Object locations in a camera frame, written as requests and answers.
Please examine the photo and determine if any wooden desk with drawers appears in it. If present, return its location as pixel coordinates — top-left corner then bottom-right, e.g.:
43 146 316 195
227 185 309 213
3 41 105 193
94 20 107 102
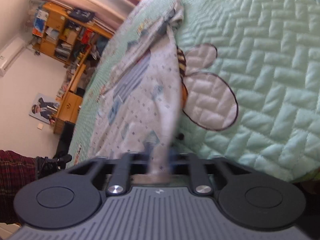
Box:
53 45 92 134

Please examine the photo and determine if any pilot children poster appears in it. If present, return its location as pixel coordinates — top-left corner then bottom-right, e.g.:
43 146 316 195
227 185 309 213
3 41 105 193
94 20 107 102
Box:
29 93 60 124

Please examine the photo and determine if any white wall air conditioner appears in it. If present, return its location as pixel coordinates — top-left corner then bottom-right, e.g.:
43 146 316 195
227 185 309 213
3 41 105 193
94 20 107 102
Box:
0 36 25 77

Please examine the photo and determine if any wooden bookshelf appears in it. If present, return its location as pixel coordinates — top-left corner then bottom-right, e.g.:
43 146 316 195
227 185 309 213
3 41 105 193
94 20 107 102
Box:
31 2 115 66

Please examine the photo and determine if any seated person with glasses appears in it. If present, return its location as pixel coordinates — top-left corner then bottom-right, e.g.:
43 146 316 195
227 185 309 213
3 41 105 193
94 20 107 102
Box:
0 150 36 224

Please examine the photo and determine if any dark hanging tote bag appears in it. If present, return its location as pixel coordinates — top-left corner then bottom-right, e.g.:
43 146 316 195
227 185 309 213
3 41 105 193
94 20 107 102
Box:
68 8 95 23

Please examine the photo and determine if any white dotted baby garment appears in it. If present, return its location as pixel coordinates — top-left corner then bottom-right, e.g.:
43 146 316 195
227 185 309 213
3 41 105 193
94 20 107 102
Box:
88 0 184 184

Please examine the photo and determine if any green quilted bee bedspread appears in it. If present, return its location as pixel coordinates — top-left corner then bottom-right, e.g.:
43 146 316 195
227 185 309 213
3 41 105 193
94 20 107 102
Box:
69 0 319 181

